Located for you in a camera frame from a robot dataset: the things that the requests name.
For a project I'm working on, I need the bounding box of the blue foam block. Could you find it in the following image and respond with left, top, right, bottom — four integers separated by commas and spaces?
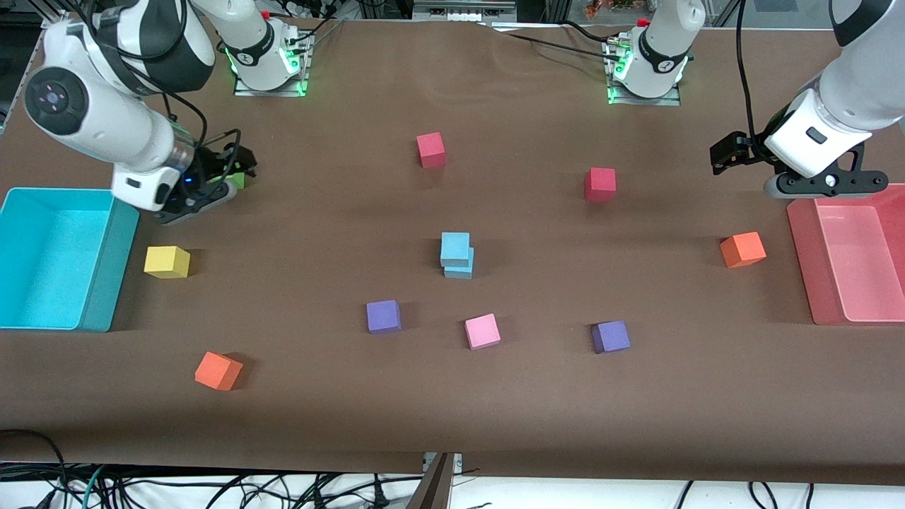
440, 232, 472, 268
443, 247, 475, 280

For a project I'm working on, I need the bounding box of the orange foam block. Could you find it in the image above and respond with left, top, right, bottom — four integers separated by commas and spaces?
194, 351, 244, 392
720, 231, 767, 269

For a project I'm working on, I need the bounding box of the yellow foam block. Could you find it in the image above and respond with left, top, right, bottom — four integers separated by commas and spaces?
144, 245, 191, 279

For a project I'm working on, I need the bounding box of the red foam block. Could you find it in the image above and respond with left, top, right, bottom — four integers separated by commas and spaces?
416, 131, 448, 169
584, 167, 617, 203

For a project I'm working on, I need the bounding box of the pink plastic bin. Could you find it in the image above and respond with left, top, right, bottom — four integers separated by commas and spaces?
786, 185, 905, 327

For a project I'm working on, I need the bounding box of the colourful background clutter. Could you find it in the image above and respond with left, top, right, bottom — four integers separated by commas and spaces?
583, 0, 641, 19

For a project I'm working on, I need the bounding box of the cyan plastic bin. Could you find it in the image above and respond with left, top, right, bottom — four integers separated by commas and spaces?
0, 187, 141, 333

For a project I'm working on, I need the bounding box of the purple foam block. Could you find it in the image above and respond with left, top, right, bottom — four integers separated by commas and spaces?
366, 300, 402, 335
592, 320, 631, 354

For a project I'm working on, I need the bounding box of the grey device box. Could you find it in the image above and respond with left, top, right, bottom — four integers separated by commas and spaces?
412, 0, 518, 23

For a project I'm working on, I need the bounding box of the pink foam block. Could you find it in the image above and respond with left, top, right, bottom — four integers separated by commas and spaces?
465, 313, 501, 351

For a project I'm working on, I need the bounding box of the brown table cover sheet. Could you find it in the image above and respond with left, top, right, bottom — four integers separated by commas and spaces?
0, 13, 905, 486

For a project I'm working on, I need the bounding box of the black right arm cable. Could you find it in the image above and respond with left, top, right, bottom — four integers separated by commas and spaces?
67, 0, 245, 188

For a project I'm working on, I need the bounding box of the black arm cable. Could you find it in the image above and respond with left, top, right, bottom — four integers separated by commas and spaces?
67, 0, 245, 188
735, 0, 770, 142

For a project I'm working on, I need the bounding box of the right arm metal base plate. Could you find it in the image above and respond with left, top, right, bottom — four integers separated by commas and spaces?
233, 28, 315, 98

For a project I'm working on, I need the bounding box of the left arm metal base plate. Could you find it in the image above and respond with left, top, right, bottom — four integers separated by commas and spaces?
607, 39, 682, 107

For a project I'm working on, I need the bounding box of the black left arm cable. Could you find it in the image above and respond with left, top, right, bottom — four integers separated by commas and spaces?
735, 0, 770, 142

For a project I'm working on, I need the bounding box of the black base cable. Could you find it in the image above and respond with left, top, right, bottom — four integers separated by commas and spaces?
279, 0, 349, 49

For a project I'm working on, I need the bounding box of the black cable on cover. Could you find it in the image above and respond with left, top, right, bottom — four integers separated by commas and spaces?
488, 20, 619, 63

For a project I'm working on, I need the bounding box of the black looped cable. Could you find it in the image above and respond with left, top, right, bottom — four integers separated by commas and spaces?
0, 428, 69, 509

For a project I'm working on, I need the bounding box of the teal cable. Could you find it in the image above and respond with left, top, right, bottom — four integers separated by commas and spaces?
79, 464, 108, 509

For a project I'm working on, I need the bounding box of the dark brown post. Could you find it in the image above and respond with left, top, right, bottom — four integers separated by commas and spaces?
406, 452, 455, 509

